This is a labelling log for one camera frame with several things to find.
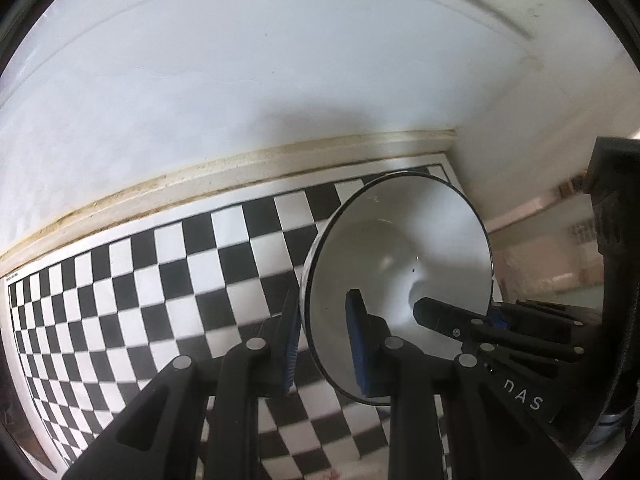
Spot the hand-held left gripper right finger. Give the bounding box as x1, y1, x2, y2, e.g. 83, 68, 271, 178
345, 288, 583, 480

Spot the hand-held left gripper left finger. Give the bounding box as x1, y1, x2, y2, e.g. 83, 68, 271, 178
65, 290, 302, 480

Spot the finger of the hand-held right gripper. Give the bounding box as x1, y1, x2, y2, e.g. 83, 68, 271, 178
487, 300, 603, 333
412, 296, 586, 363

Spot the white bowl with dark rim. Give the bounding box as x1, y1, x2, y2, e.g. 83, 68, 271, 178
302, 172, 496, 406

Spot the frosted glass sliding door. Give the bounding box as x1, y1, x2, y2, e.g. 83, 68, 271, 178
487, 130, 608, 306

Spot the black and white checkered tablecloth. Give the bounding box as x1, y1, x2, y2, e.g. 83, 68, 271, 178
7, 162, 501, 480

